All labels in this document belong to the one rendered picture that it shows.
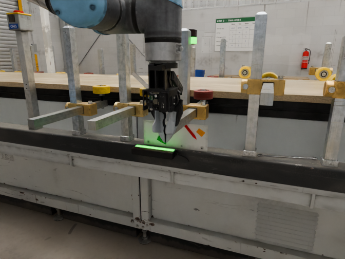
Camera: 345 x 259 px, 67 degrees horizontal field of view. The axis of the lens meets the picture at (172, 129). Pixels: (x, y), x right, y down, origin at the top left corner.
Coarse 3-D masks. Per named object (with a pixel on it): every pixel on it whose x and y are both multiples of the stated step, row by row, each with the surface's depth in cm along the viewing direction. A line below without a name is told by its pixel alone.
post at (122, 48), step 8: (120, 40) 98; (128, 40) 100; (120, 48) 99; (128, 48) 101; (120, 56) 99; (128, 56) 101; (120, 64) 100; (128, 64) 102; (120, 72) 101; (128, 72) 102; (120, 80) 102; (128, 80) 103; (120, 88) 103; (128, 88) 104; (120, 96) 104; (128, 96) 104; (128, 120) 106; (128, 128) 107; (128, 136) 107
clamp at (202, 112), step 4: (188, 104) 96; (192, 104) 96; (196, 104) 96; (200, 104) 96; (208, 104) 96; (184, 108) 95; (196, 108) 93; (200, 108) 93; (204, 108) 92; (208, 108) 96; (196, 112) 94; (200, 112) 93; (204, 112) 93; (208, 112) 97; (196, 116) 94; (200, 116) 94; (204, 116) 93
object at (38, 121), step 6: (96, 102) 121; (102, 102) 123; (72, 108) 106; (78, 108) 108; (48, 114) 96; (54, 114) 96; (60, 114) 99; (66, 114) 102; (72, 114) 105; (78, 114) 108; (30, 120) 88; (36, 120) 89; (42, 120) 91; (48, 120) 94; (54, 120) 97; (30, 126) 89; (36, 126) 89
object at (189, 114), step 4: (188, 108) 93; (192, 108) 93; (184, 112) 87; (188, 112) 87; (192, 112) 89; (184, 116) 81; (188, 116) 85; (192, 116) 89; (180, 120) 77; (184, 120) 81; (188, 120) 85; (180, 124) 77; (184, 124) 81; (176, 128) 74; (180, 128) 78; (176, 132) 75
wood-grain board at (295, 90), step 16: (0, 80) 159; (16, 80) 159; (48, 80) 159; (64, 80) 159; (80, 80) 159; (96, 80) 159; (112, 80) 159; (144, 80) 159; (192, 80) 159; (208, 80) 159; (224, 80) 159; (240, 80) 159; (288, 80) 159; (304, 80) 159; (192, 96) 114; (224, 96) 109; (240, 96) 107; (288, 96) 100; (304, 96) 98; (320, 96) 97
